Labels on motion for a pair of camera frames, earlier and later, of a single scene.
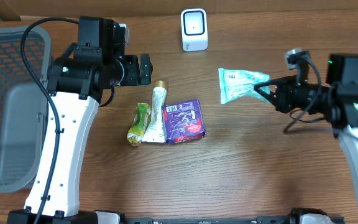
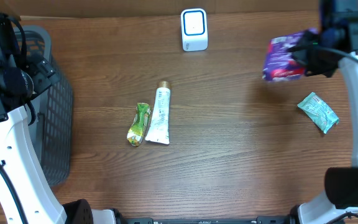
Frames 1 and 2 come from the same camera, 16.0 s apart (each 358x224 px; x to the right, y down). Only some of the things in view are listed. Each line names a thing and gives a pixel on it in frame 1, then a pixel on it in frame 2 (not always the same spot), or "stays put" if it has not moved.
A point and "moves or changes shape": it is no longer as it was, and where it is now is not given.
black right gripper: (281, 99) to (327, 70)
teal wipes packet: (234, 83) moves or changes shape
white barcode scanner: (194, 29) stays put
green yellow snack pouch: (142, 120) stays put
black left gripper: (145, 69) to (42, 72)
